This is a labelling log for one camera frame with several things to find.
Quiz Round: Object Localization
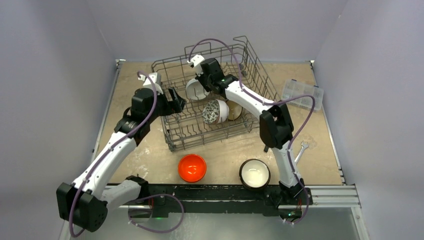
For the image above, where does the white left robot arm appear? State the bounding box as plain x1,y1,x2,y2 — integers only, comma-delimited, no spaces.
56,87,186,238

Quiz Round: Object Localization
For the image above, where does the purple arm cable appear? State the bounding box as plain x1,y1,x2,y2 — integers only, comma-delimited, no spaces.
187,38,317,226
68,70,159,239

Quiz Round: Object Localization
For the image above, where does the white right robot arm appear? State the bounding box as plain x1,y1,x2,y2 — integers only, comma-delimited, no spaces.
192,58,304,204

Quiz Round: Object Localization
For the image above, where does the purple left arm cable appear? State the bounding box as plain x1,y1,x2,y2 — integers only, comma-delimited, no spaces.
68,70,159,239

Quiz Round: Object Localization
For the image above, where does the plain white bowl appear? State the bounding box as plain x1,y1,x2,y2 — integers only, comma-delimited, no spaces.
185,78,209,101

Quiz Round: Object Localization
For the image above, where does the floral patterned bowl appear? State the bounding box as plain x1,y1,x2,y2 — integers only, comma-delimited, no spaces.
202,99,221,125

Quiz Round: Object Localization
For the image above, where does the silver wrench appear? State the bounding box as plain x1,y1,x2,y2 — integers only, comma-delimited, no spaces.
294,141,309,165

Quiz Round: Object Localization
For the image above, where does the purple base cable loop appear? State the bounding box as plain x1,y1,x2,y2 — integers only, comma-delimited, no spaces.
127,193,185,234

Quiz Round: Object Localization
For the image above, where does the black bowl white inside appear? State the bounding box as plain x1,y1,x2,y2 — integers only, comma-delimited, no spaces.
239,158,271,191

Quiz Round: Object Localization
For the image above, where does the clear plastic organizer box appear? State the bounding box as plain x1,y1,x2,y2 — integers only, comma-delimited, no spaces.
281,79,324,112

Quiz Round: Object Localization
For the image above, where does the orange bowl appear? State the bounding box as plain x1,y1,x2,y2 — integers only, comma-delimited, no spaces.
177,154,207,183

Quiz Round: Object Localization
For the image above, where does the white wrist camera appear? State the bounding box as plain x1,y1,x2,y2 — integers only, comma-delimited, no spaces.
187,54,205,76
137,71,164,95

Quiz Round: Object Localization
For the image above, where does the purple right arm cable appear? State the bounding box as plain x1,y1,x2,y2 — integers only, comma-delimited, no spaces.
187,38,317,226

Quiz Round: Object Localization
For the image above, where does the grey wire dish rack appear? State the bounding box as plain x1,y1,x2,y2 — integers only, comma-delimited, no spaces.
151,35,281,152

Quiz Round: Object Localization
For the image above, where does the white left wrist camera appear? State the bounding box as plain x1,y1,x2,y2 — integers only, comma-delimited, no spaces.
137,71,164,95

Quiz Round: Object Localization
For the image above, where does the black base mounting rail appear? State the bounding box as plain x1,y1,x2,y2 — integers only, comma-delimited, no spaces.
124,183,314,219

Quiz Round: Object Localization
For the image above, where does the brown gold patterned bowl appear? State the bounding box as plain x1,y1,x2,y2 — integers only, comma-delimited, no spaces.
226,100,243,121

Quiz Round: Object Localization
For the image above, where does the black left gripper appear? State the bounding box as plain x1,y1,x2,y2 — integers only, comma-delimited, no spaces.
146,86,186,123

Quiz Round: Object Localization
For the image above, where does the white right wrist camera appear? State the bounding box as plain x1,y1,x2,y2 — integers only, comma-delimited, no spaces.
187,54,205,76

